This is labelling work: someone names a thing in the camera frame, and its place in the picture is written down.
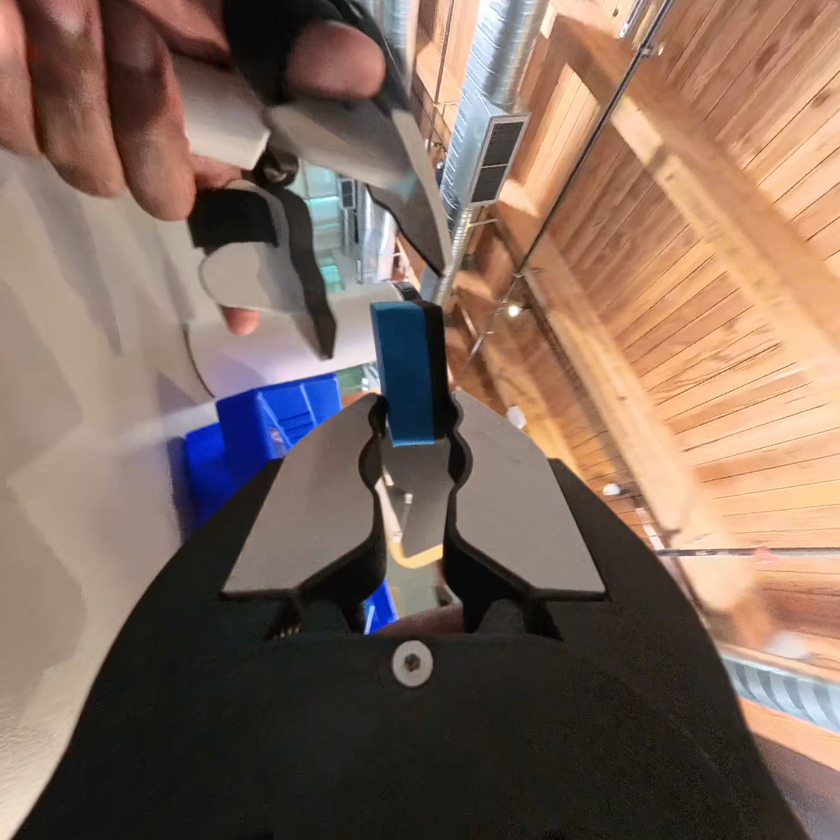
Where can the white bottle black cap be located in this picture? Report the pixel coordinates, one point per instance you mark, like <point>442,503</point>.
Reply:
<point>262,361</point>

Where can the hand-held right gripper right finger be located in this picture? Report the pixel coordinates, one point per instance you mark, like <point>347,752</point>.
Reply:
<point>518,512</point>

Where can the silver ventilation duct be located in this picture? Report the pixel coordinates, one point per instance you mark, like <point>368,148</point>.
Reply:
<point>492,59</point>

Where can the blue plastic bin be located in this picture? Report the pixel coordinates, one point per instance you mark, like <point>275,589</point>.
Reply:
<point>275,420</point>

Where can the silver vent grille box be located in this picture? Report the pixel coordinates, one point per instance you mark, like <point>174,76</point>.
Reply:
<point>499,157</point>

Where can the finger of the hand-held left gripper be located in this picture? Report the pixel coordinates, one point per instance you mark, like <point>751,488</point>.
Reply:
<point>354,141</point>
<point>256,279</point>

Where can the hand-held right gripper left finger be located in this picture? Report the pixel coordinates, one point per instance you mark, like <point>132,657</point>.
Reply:
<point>308,512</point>

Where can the person's left hand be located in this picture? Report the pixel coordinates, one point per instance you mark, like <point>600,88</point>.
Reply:
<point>79,79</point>

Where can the blue whiteboard eraser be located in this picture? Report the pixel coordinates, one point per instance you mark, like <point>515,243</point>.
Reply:
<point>407,367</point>

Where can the ceiling spot lamp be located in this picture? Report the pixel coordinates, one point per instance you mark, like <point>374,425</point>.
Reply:
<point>513,308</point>

